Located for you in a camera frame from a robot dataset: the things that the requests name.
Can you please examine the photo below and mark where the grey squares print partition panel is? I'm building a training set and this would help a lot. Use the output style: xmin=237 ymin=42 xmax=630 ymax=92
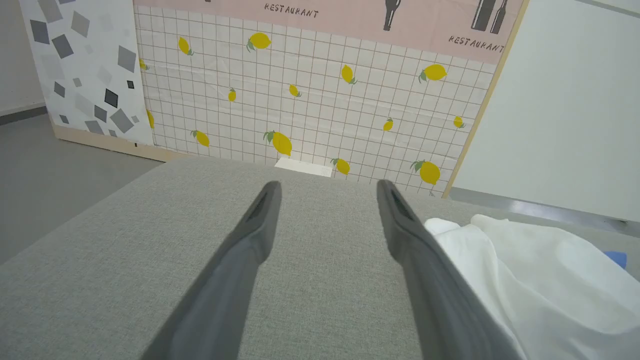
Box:
xmin=19 ymin=0 xmax=196 ymax=163

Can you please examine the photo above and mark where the lemon print partition panel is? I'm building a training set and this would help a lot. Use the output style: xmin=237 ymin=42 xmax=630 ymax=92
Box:
xmin=132 ymin=0 xmax=531 ymax=198

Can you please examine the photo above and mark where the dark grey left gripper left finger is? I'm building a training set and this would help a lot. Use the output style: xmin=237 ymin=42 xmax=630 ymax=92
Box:
xmin=140 ymin=180 xmax=283 ymax=360

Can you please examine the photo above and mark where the white box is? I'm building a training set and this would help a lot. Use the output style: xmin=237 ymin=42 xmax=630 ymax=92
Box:
xmin=274 ymin=156 xmax=333 ymax=178

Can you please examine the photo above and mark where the white and blue garment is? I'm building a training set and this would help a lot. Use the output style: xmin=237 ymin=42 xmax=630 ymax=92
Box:
xmin=424 ymin=214 xmax=640 ymax=360

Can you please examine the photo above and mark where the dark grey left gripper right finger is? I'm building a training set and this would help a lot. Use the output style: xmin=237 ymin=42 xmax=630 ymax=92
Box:
xmin=376 ymin=179 xmax=526 ymax=360

